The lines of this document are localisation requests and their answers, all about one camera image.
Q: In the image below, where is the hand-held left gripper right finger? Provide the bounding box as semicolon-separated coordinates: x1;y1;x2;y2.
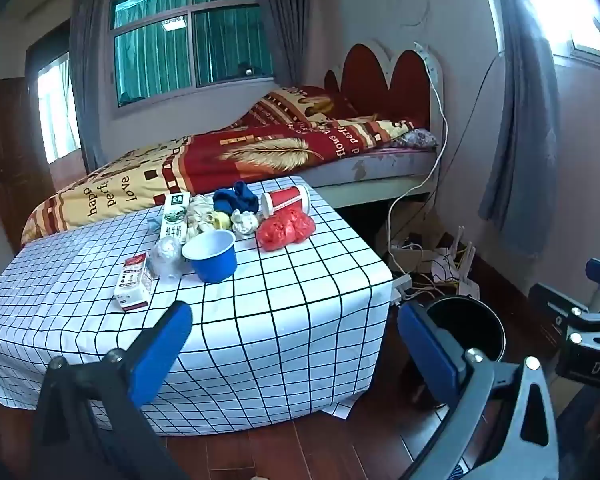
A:
397;304;561;480

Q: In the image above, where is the beige plastic bag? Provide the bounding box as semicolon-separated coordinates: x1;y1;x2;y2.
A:
186;195;216;242

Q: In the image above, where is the brown wooden door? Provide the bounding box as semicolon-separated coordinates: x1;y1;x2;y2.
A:
0;77;56;261

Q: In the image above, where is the red plastic bag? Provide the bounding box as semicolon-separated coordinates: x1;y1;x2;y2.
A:
255;207;316;252

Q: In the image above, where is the dark blue cloth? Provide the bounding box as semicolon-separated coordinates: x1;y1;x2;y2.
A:
212;181;259;217

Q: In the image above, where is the small red white carton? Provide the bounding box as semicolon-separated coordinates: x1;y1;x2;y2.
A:
114;254;153;312

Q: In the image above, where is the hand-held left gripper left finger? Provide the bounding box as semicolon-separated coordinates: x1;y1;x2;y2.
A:
30;301;195;480

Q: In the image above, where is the white power cable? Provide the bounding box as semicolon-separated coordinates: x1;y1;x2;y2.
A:
386;40;449;271

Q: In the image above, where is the black round waste bin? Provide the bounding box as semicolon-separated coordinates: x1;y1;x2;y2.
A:
402;296;507;408

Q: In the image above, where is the blue bowl white inside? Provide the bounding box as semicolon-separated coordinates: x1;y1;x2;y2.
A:
181;229;238;284

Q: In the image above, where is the red white scalloped headboard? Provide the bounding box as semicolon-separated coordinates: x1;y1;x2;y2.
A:
324;40;445;136

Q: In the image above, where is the white router with antennas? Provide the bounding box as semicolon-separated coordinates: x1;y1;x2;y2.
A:
432;227;481;302

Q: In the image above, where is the small bright window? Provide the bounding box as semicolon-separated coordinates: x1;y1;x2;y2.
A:
35;57;81;163

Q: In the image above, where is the green white milk carton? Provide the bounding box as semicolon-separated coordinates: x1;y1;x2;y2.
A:
161;192;190;244

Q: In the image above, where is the grey curtain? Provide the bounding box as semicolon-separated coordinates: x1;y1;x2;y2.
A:
257;0;311;86
69;0;112;171
477;0;561;247

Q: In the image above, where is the white black checked tablecloth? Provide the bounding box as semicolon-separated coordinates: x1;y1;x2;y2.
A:
0;176;395;436

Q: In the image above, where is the clear plastic bag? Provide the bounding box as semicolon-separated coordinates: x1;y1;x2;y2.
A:
147;236;188;279

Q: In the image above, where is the white paper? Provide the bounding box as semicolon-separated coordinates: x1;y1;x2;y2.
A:
231;208;260;236

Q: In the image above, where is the bed with red yellow blanket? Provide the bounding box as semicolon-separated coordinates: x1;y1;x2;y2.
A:
20;85;426;247

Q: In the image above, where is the large green-tinted window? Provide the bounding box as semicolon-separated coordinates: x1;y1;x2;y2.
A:
109;0;276;108

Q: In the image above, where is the cardboard box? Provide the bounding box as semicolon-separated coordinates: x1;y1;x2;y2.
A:
387;232;456;274

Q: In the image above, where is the white power strip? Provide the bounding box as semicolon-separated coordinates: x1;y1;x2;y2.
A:
392;275;414;306

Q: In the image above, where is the grey bed mattress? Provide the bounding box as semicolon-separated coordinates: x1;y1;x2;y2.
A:
300;147;441;211

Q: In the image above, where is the red paper cup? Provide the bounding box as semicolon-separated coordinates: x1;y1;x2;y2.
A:
260;185;311;221

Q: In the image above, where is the floral pillow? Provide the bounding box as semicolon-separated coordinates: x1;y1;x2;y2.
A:
390;129;439;151

